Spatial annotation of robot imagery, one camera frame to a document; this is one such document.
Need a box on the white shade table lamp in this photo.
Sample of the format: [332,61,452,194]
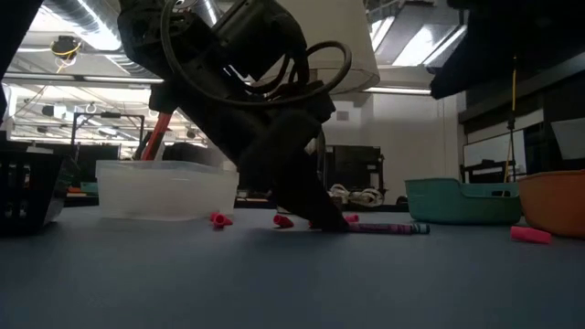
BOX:
[273,0,381,96]

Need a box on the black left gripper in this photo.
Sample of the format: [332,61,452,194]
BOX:
[150,80,351,232]

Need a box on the purple crayon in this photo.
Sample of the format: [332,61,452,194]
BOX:
[346,221,431,236]

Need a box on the orange plastic bin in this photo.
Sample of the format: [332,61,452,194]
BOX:
[516,169,585,238]

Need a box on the clear plastic bin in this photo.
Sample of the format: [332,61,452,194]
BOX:
[94,159,240,222]

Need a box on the pink crayon piece at right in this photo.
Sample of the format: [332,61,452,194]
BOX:
[509,225,553,246]

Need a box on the teal plastic bin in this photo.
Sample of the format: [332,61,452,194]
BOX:
[404,177,523,226]

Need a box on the black case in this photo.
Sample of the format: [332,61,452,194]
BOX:
[162,142,225,168]

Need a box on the ceiling cable reel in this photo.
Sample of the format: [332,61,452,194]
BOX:
[49,35,83,61]

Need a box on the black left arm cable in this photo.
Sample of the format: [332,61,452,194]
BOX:
[159,0,354,109]

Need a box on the black mesh basket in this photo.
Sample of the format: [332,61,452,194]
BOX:
[0,153,69,237]

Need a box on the yellow hanging cord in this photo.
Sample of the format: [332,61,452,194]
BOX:
[502,54,520,184]

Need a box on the whiteboard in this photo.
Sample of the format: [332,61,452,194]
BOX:
[462,129,528,182]

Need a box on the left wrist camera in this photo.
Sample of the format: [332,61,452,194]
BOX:
[213,0,308,82]

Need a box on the white cable bundle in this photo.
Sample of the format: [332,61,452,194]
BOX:
[329,183,387,207]

